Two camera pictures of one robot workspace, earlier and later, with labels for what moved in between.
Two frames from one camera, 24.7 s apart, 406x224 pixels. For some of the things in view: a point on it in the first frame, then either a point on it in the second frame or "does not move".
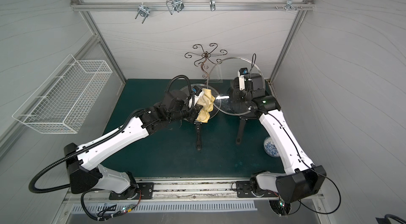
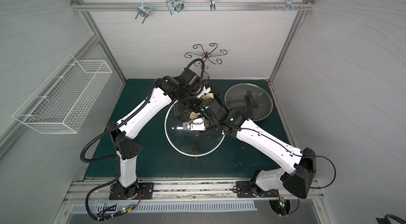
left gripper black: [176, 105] -> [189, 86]
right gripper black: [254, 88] -> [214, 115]
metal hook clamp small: [212, 4] does not move
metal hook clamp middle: [176, 5] does not move
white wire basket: [63, 103] does not move
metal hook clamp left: [144, 10] does not move
